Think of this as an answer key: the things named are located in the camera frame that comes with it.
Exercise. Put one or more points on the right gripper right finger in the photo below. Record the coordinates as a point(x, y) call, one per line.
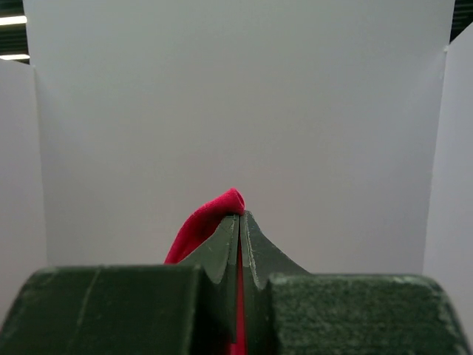
point(289, 310)

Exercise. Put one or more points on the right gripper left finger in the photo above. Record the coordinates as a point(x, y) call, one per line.
point(184, 308)

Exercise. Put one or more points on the bright red t shirt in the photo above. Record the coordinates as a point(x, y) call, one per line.
point(199, 226)

